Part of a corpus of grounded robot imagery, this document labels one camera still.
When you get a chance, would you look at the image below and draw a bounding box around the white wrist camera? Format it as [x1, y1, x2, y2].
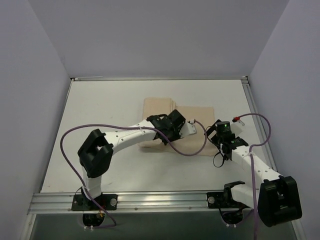
[179, 119, 197, 139]
[230, 116, 246, 137]

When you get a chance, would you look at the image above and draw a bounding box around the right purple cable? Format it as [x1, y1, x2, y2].
[232, 112, 272, 240]

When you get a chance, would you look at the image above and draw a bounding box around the purple cable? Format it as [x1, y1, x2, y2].
[60, 119, 216, 228]
[232, 112, 272, 240]

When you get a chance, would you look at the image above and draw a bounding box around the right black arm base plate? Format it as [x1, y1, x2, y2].
[206, 191, 249, 209]

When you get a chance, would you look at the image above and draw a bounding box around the aluminium rail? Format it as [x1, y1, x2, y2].
[27, 187, 298, 214]
[241, 75, 286, 191]

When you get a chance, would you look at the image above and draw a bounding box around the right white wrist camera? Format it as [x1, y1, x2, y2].
[230, 116, 246, 137]

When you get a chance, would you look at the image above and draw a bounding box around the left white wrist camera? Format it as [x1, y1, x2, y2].
[179, 119, 197, 139]

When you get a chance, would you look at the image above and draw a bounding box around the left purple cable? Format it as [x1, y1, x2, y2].
[60, 119, 216, 228]

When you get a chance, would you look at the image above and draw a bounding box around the front aluminium rail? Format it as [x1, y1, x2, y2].
[27, 187, 298, 214]

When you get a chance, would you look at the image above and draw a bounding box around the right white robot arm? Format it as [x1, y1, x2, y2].
[206, 119, 303, 227]

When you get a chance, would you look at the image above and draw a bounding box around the right side aluminium rail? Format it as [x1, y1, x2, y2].
[241, 75, 286, 191]

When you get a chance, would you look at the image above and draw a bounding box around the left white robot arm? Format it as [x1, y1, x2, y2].
[77, 110, 186, 210]

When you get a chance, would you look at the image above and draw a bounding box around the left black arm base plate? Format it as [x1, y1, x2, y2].
[71, 192, 119, 211]

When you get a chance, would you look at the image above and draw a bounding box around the beige cloth wrap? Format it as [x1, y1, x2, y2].
[138, 97, 218, 157]

